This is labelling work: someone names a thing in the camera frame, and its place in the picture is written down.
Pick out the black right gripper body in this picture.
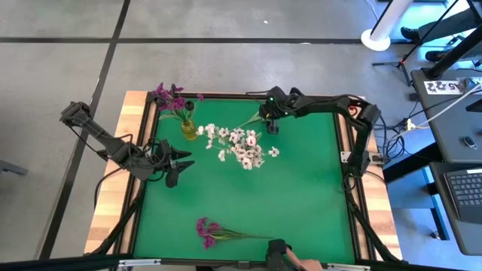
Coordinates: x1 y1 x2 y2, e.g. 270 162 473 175
258 86 293 122

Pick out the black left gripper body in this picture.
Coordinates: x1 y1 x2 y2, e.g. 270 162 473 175
145 138 181 188

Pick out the white flower bunch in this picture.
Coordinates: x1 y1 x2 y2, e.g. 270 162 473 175
195 112 264 152
224 127 281 171

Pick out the purple flower bunch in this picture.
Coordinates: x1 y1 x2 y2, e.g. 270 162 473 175
150 81 189 121
194 216 273 251
171 84 205 123

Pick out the yellow glass vase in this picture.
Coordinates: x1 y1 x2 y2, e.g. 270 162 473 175
180 119 199 142

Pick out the white pole base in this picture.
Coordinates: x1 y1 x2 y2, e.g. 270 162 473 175
360 0 415 53

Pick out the black tripod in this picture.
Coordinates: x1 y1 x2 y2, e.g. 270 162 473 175
371 0 471 88

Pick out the person's hand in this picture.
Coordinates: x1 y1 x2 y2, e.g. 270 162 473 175
285 246 325 271

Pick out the grey furniture leg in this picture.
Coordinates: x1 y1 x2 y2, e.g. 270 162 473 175
0 159 29 177

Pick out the black desk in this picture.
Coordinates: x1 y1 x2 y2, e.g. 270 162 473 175
409 69 482 163
429 161 482 257

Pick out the white paper tag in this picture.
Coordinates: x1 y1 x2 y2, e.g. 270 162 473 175
424 79 463 95

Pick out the black diagonal stand pole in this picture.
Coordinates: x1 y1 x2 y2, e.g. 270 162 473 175
421 22 482 81

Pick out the person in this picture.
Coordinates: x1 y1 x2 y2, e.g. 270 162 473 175
399 5 482 63

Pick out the black keyboard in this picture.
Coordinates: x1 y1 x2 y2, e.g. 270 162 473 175
443 168 482 224

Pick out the black aluminium rig frame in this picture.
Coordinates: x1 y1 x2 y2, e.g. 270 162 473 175
84 90 404 271

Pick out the black cable bundle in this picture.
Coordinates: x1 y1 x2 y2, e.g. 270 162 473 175
376 112 406 159

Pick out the black table-level camera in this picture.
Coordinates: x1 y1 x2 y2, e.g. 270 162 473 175
265 238 298 271

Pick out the white cable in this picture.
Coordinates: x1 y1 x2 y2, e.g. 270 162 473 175
395 81 482 139

